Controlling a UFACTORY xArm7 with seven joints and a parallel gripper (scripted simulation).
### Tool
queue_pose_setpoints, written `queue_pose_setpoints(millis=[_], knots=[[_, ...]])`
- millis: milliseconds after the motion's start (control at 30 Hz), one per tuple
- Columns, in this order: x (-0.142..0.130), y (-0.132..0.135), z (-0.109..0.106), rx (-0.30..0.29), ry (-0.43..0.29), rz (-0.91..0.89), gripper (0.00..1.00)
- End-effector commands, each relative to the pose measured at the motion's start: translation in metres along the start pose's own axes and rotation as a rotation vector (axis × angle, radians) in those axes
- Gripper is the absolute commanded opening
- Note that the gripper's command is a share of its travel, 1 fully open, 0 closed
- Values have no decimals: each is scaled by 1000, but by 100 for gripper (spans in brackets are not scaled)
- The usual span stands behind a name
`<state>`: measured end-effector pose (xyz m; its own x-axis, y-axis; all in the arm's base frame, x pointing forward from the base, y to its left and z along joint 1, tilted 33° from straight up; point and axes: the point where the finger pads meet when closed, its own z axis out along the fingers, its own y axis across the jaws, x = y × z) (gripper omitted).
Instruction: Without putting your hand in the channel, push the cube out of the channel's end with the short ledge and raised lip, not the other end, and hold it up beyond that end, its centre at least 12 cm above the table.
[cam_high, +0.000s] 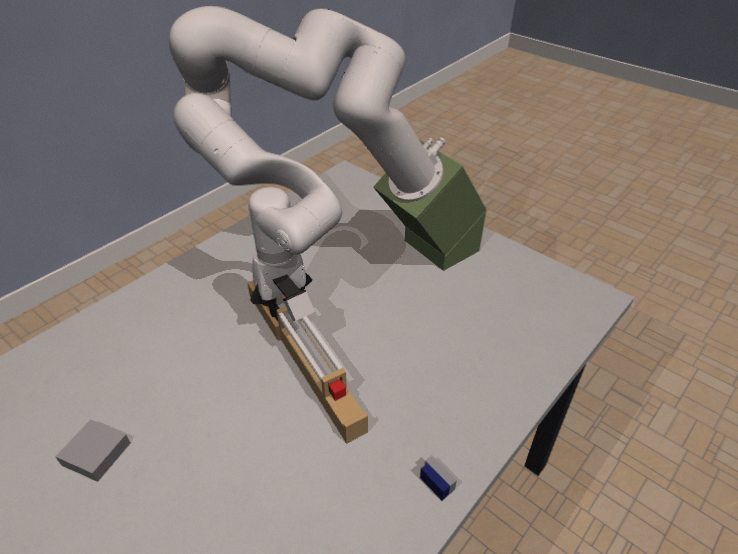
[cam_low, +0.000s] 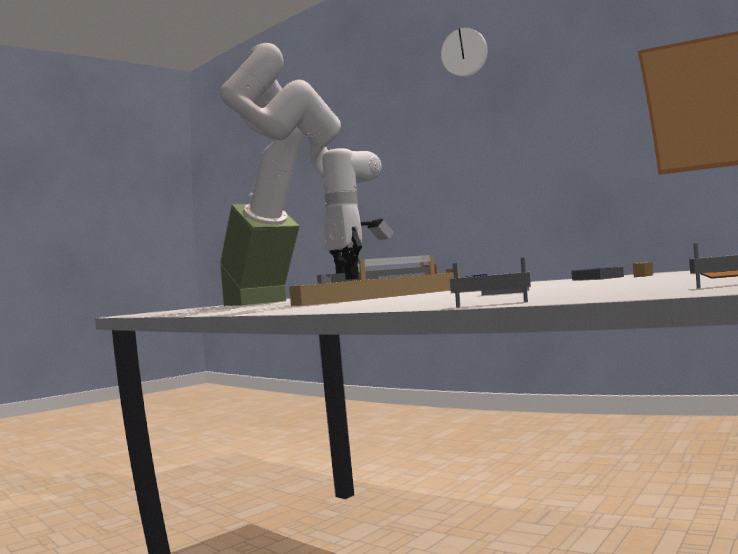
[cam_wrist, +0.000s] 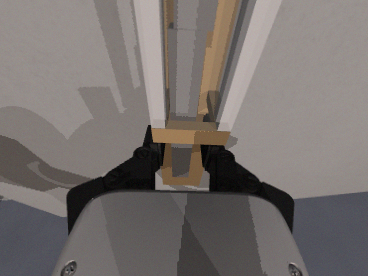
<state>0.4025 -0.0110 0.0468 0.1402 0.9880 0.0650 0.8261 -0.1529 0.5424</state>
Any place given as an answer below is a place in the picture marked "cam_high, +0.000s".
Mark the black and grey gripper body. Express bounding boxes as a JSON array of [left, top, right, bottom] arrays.
[[252, 252, 306, 301]]

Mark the dark blue stepped bar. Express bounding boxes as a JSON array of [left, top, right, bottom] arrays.
[[420, 455, 457, 501]]

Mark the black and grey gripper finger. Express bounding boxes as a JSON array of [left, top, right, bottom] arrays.
[[300, 272, 312, 291], [250, 285, 279, 321]]

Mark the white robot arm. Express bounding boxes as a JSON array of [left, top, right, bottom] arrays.
[[169, 6, 445, 264]]

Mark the red cube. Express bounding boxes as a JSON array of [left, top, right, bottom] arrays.
[[329, 379, 346, 400]]

